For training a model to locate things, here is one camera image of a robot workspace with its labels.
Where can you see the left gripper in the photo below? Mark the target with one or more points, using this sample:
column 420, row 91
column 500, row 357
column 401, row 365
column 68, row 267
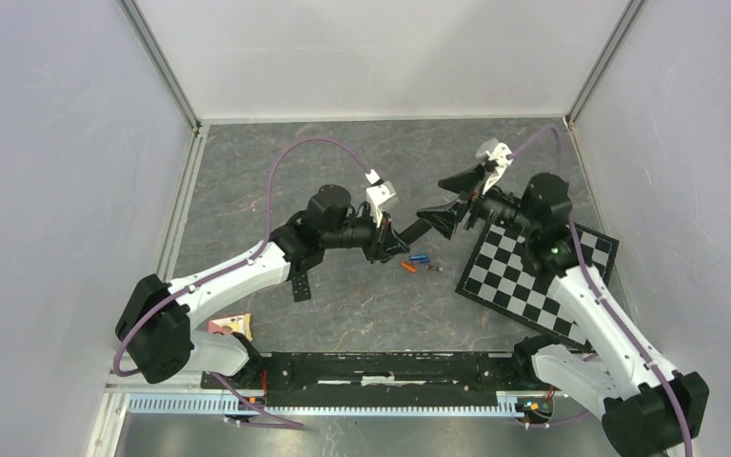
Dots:
column 385, row 244

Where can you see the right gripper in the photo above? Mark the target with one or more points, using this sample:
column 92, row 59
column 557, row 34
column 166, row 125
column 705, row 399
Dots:
column 444, row 217

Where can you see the orange battery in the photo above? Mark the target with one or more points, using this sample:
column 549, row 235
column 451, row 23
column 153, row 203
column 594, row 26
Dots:
column 408, row 267

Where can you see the black remote back up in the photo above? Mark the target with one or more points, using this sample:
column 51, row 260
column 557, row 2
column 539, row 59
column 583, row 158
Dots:
column 414, row 232

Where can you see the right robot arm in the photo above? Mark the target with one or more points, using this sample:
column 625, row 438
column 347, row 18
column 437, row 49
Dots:
column 645, row 405

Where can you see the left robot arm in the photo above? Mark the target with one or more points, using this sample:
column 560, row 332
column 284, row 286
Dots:
column 158, row 328

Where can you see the black remote with buttons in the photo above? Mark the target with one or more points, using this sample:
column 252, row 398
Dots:
column 300, row 287

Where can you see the black white chessboard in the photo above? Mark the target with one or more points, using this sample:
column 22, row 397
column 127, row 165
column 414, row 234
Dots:
column 494, row 277

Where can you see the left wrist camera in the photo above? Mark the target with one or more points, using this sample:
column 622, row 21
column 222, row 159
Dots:
column 380, row 196

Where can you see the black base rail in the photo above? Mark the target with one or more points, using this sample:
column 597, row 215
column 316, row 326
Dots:
column 387, row 379

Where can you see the white cable duct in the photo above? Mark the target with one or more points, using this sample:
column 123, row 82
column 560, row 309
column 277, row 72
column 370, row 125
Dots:
column 226, row 404

